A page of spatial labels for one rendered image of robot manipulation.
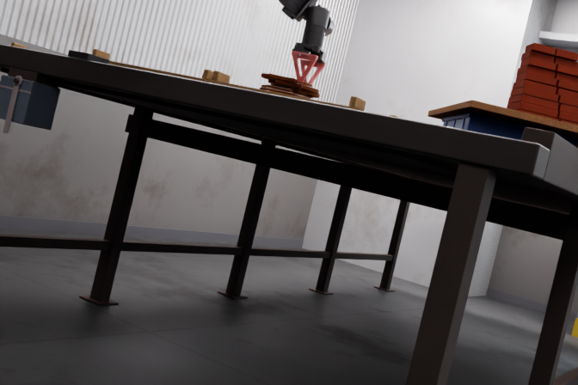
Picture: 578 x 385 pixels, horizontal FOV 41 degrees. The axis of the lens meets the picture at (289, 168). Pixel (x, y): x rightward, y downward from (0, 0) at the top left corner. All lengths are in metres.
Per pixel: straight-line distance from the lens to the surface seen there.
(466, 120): 2.15
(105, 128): 5.24
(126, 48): 5.28
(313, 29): 2.04
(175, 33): 5.61
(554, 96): 2.41
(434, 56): 7.14
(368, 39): 7.47
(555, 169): 1.60
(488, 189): 1.51
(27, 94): 2.21
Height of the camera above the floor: 0.78
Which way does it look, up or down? level
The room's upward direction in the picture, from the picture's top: 13 degrees clockwise
